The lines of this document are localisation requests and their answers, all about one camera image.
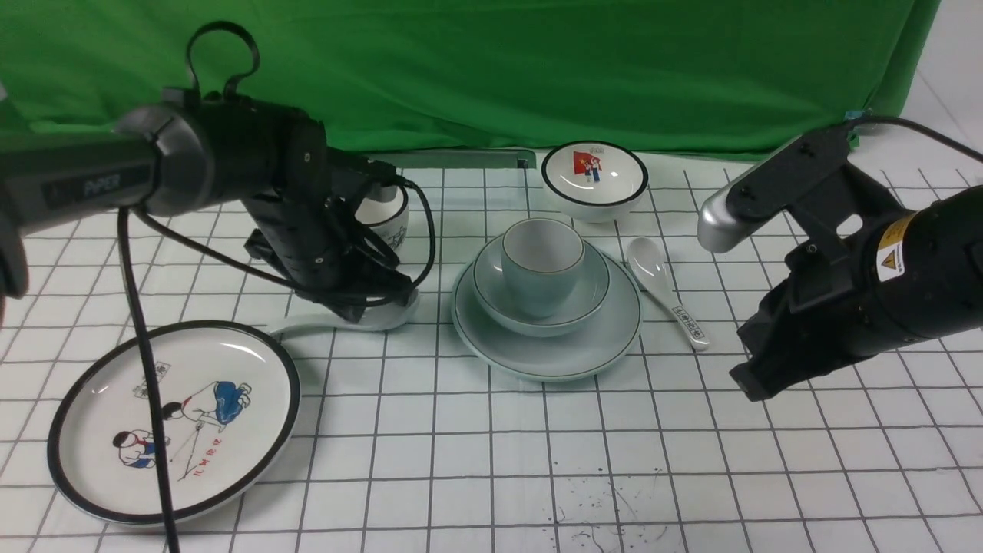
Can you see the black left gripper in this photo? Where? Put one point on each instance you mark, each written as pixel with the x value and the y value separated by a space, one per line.
pixel 307 227

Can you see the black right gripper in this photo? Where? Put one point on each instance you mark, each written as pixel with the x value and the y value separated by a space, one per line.
pixel 827 314

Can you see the pale celadon ceramic spoon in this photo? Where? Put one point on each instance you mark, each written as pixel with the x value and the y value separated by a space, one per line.
pixel 375 319

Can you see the pale green shallow bowl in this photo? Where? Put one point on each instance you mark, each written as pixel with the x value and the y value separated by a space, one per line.
pixel 583 303

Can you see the pale green cup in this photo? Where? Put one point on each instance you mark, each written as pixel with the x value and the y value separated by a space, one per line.
pixel 541 261

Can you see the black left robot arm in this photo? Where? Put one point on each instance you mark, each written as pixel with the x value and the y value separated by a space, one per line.
pixel 167 160

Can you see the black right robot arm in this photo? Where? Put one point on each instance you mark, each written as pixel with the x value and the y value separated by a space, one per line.
pixel 929 267

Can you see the white cup with black rim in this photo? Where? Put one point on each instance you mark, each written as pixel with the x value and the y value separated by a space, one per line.
pixel 389 220

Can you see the white plate with black rim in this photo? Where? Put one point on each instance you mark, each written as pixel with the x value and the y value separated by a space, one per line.
pixel 230 397

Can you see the white grid tablecloth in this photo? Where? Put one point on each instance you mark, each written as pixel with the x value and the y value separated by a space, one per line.
pixel 407 443

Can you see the pale green large plate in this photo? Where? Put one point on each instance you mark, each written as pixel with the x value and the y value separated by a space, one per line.
pixel 603 341

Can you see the white bowl with black rim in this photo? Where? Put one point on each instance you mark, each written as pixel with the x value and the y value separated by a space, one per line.
pixel 593 181

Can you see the green backdrop cloth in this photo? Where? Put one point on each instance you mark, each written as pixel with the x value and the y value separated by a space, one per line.
pixel 731 79

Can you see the silver black wrist camera mount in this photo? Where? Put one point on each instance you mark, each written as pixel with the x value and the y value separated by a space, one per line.
pixel 807 176

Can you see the white spoon with printed handle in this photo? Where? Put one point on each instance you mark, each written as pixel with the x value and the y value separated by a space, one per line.
pixel 648 264

